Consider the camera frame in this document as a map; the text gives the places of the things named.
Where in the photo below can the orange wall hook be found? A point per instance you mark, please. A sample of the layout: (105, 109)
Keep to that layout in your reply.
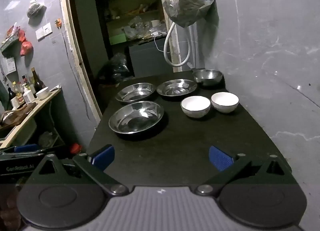
(58, 22)

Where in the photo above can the white wall pipe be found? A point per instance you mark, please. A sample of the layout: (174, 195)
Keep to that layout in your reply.
(195, 46)

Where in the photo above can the red plastic bag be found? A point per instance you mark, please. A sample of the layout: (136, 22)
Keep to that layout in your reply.
(26, 48)
(22, 36)

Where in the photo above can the cluster of condiment bottles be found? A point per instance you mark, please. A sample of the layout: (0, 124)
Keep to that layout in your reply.
(37, 83)

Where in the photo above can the white cup on shelf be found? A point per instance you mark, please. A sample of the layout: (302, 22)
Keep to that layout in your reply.
(155, 23)

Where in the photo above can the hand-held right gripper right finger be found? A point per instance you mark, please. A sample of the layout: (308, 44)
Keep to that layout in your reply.
(220, 158)

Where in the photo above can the stainless steel plate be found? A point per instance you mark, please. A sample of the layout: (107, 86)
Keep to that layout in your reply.
(176, 88)
(135, 93)
(135, 118)

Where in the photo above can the white ceramic bowl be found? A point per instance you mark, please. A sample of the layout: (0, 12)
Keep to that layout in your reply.
(224, 101)
(195, 105)

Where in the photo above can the hanging clear plastic bag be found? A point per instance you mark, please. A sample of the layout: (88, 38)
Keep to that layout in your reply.
(187, 1)

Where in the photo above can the green box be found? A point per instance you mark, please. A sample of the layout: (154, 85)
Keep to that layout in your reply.
(118, 39)

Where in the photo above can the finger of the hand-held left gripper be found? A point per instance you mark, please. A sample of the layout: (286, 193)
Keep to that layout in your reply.
(25, 148)

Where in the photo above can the cluttered storage shelf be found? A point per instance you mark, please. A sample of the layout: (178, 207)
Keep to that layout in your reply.
(125, 4)

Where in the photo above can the stainless steel bowl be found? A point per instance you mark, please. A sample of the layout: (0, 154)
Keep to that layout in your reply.
(207, 76)

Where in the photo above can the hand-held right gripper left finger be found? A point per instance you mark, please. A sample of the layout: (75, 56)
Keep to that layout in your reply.
(103, 156)

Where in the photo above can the wooden counter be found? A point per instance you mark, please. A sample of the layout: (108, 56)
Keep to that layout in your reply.
(37, 107)

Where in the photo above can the brown cutting board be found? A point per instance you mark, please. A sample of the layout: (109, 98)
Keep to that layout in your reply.
(17, 116)

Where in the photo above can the white paper note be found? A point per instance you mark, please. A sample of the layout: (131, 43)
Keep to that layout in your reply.
(9, 65)

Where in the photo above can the green wall shelf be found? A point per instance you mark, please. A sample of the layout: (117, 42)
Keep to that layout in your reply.
(8, 43)

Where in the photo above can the small hanging dark bag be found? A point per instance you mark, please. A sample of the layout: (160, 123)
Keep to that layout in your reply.
(36, 10)

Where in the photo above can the white squeeze tube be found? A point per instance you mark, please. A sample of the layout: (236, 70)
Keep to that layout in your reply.
(55, 87)

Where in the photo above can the cream door frame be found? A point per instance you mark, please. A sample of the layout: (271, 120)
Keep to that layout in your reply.
(72, 33)

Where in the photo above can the white wall switch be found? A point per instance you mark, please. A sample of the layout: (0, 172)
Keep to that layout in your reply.
(43, 31)

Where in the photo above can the red capped container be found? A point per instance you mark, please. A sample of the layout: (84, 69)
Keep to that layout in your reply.
(75, 148)

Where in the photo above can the black trash bag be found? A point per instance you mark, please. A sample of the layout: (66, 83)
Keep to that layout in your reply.
(115, 68)

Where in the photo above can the dark cabinet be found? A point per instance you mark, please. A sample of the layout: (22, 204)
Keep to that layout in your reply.
(147, 58)

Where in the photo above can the person's left hand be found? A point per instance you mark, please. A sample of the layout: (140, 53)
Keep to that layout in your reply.
(10, 206)

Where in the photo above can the small white ceramic cup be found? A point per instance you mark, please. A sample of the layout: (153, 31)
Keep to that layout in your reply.
(42, 93)

